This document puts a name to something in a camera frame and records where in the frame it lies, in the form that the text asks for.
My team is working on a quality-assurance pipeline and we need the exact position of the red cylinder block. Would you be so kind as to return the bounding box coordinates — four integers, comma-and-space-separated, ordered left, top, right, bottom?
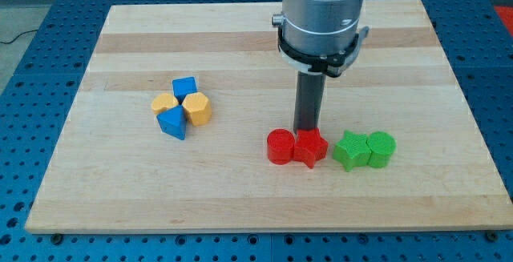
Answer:
267, 128, 295, 165

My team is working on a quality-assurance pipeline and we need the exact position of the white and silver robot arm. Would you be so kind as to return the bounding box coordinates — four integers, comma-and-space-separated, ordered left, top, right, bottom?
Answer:
272, 0, 369, 78

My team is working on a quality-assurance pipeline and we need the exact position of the red star block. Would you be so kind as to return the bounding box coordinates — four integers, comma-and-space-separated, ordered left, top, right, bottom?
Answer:
293, 128, 329, 169

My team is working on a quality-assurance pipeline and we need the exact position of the green star block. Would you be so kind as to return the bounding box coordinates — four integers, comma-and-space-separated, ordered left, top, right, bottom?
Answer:
333, 130, 371, 171

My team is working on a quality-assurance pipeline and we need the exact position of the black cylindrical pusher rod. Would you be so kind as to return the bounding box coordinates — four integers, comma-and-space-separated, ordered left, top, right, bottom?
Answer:
293, 72, 325, 132

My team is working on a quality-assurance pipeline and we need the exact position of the yellow hexagon block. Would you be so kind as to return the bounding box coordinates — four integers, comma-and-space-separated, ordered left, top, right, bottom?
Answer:
182, 92, 212, 127

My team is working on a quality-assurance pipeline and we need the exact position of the blue cube block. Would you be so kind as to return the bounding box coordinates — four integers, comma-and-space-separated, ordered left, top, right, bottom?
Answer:
172, 76, 197, 103

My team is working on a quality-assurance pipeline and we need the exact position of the blue triangle block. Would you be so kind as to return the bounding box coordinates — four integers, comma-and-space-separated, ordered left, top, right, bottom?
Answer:
156, 105, 187, 140

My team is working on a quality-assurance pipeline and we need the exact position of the yellow heart block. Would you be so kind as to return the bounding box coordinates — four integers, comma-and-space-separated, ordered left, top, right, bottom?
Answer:
151, 93, 179, 115

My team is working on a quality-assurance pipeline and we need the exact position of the green cylinder block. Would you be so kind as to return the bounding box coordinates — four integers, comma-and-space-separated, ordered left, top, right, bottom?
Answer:
367, 131, 397, 168

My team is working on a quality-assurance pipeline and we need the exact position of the wooden board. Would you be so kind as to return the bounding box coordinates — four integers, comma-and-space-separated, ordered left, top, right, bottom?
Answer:
25, 0, 512, 234

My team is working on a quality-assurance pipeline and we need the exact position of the black cable on floor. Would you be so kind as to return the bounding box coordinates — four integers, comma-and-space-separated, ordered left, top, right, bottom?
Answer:
0, 29, 39, 46

